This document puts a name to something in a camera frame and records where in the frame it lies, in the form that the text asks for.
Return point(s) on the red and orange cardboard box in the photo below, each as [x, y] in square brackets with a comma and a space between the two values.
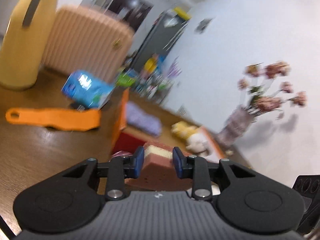
[120, 120]

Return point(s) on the wall poster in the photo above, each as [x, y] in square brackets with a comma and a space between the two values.
[203, 25]

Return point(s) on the grey refrigerator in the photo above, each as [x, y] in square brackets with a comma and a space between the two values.
[162, 37]

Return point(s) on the dried pink flowers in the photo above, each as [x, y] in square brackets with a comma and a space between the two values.
[268, 102]

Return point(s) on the white wall outlet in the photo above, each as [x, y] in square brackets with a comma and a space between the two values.
[182, 111]

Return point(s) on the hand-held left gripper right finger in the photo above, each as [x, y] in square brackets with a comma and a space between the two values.
[178, 165]

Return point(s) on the white plush toy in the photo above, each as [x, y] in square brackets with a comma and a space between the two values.
[198, 143]

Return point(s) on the pink ribbed suitcase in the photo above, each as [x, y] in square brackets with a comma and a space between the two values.
[85, 42]

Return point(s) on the orange cardboard strip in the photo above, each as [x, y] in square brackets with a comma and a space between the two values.
[62, 120]

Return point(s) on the pink and yellow sponge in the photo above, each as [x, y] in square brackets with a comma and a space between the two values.
[160, 170]

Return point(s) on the yellow plush toy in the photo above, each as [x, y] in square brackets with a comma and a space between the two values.
[183, 129]

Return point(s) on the blue plastic tissue package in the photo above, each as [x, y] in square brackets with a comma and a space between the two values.
[87, 90]

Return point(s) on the green plastic item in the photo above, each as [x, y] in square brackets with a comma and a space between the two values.
[126, 79]

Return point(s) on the lilac knit cloth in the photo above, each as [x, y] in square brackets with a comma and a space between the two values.
[142, 120]

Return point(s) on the yellow container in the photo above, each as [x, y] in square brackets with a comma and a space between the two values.
[22, 52]

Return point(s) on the yellow box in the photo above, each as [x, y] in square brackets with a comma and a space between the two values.
[182, 13]

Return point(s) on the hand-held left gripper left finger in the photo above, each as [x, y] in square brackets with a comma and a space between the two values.
[139, 163]

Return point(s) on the textured lilac vase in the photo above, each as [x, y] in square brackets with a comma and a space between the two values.
[233, 127]

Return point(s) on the dark brown door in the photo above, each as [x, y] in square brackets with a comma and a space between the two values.
[130, 10]

